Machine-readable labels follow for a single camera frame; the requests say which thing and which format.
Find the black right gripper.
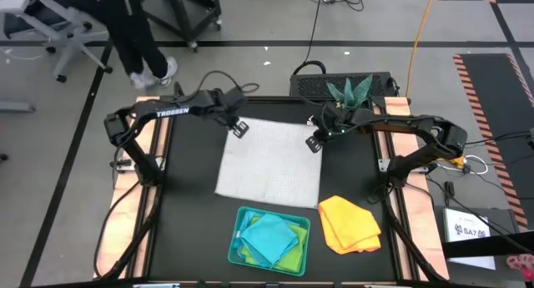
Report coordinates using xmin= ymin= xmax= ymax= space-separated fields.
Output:
xmin=305 ymin=104 xmax=356 ymax=154

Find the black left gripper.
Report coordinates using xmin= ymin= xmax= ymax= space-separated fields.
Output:
xmin=215 ymin=87 xmax=251 ymax=140

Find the grey microfiber towel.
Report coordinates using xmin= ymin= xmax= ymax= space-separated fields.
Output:
xmin=214 ymin=116 xmax=324 ymax=210

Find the orange-yellow microfiber towel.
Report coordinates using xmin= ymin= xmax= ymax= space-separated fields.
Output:
xmin=317 ymin=195 xmax=382 ymax=255

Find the light blue microfiber towel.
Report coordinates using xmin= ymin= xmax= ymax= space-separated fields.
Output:
xmin=234 ymin=210 xmax=301 ymax=262

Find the teal microfiber towel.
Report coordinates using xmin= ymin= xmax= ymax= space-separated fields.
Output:
xmin=239 ymin=212 xmax=300 ymax=269

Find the lime green microfiber towel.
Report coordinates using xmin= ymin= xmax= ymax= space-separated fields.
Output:
xmin=240 ymin=215 xmax=309 ymax=275

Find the teal translucent plastic tray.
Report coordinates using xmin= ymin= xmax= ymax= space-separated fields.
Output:
xmin=227 ymin=205 xmax=311 ymax=277

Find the black computer case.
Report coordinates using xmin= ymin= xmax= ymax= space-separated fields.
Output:
xmin=290 ymin=72 xmax=395 ymax=99

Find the artificial plant in white pot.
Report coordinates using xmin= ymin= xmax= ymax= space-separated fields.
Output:
xmin=325 ymin=73 xmax=374 ymax=110

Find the wooden side board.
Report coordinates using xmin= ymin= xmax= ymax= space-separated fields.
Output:
xmin=382 ymin=96 xmax=451 ymax=281
xmin=94 ymin=96 xmax=173 ymax=280

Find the black wheeled cart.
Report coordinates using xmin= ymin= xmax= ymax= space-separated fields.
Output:
xmin=139 ymin=0 xmax=223 ymax=53

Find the person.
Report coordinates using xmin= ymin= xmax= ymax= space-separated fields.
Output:
xmin=41 ymin=0 xmax=179 ymax=91

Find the white labelled box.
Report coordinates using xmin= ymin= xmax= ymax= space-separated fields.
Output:
xmin=442 ymin=207 xmax=497 ymax=271

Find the black diagonal beam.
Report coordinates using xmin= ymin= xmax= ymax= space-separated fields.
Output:
xmin=441 ymin=230 xmax=534 ymax=260

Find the white office chair dark seat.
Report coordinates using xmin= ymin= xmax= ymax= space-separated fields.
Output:
xmin=0 ymin=0 xmax=114 ymax=83

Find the grey floor bar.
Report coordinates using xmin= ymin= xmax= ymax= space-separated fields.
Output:
xmin=0 ymin=101 xmax=37 ymax=114

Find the pink patterned object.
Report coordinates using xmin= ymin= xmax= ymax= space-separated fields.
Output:
xmin=505 ymin=254 xmax=534 ymax=282

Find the black left wrist cable loop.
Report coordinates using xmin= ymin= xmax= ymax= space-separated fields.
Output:
xmin=194 ymin=69 xmax=260 ymax=98

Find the black aluminium table frame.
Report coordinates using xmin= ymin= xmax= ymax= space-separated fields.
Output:
xmin=93 ymin=81 xmax=451 ymax=288

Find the black power cable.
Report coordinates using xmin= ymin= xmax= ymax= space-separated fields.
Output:
xmin=291 ymin=0 xmax=328 ymax=76

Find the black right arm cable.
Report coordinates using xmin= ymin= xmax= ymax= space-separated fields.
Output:
xmin=373 ymin=181 xmax=448 ymax=283

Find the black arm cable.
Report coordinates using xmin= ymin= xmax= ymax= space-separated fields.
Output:
xmin=93 ymin=154 xmax=163 ymax=280
xmin=373 ymin=181 xmax=448 ymax=283

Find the tangled black cable bundle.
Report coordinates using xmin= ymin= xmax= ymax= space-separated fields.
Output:
xmin=304 ymin=0 xmax=379 ymax=13

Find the orange extension cable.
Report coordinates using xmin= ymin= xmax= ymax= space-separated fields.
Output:
xmin=405 ymin=0 xmax=437 ymax=99

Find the white cable with yellow plug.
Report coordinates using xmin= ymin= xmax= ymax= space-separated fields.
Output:
xmin=448 ymin=153 xmax=490 ymax=176

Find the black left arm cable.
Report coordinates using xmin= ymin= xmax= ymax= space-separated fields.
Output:
xmin=93 ymin=154 xmax=163 ymax=280

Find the thin black floor cable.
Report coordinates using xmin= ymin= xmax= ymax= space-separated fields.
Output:
xmin=465 ymin=131 xmax=533 ymax=152

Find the black adapter cable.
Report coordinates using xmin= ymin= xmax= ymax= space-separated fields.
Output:
xmin=426 ymin=174 xmax=534 ymax=255

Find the white floor cable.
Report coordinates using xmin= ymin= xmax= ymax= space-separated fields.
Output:
xmin=0 ymin=48 xmax=48 ymax=62

